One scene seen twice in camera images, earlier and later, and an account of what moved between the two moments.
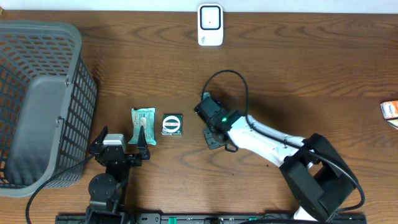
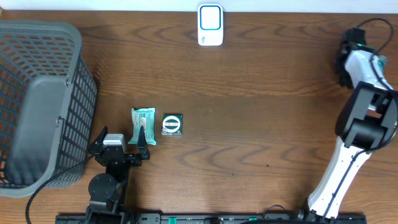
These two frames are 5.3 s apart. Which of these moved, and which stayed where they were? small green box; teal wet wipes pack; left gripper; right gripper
Moved: right gripper
Stayed: small green box; teal wet wipes pack; left gripper
